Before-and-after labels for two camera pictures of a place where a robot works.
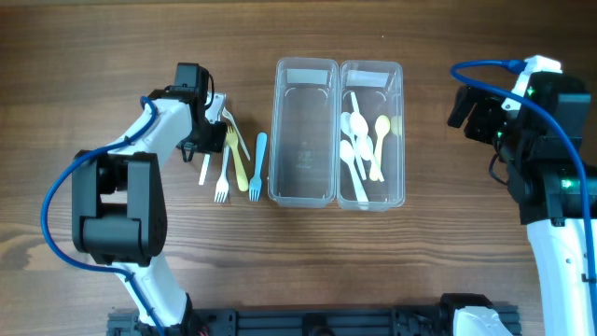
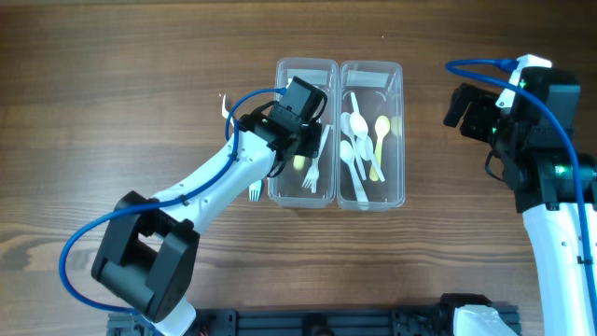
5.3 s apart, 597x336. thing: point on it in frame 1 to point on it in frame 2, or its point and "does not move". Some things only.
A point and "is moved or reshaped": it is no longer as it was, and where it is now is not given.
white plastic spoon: (347, 154) does not move
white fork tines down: (222, 185) is moved or reshaped
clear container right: (370, 135) does not move
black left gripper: (208, 138) to (312, 140)
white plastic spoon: (359, 125) does not move
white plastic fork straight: (213, 114) to (314, 174)
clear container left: (304, 133) does not move
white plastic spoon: (345, 122) to (358, 122)
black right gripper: (478, 123) does not move
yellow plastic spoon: (381, 128) does not move
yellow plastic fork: (242, 176) is moved or reshaped
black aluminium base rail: (295, 321) does not move
